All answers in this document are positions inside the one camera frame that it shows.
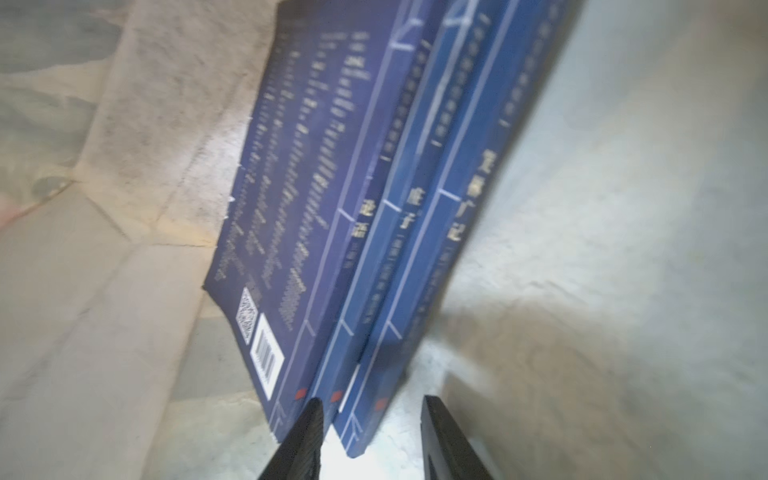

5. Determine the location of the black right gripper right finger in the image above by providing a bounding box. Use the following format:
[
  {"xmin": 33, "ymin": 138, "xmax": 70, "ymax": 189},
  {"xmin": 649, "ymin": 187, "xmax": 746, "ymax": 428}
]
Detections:
[{"xmin": 421, "ymin": 395, "xmax": 492, "ymax": 480}]

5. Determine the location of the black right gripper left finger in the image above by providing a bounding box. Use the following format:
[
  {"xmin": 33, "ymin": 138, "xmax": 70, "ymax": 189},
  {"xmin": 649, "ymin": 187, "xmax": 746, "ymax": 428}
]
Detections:
[{"xmin": 258, "ymin": 398, "xmax": 324, "ymax": 480}]

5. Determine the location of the floral canvas tote bag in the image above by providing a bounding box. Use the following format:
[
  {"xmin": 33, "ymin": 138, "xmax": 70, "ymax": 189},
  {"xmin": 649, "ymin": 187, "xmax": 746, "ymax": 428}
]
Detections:
[{"xmin": 1, "ymin": 1, "xmax": 767, "ymax": 479}]

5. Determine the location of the stack of dark blue books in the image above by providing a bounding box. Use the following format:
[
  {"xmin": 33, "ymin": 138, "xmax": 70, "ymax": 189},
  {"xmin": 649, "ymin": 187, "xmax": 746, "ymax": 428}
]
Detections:
[{"xmin": 202, "ymin": 0, "xmax": 586, "ymax": 460}]

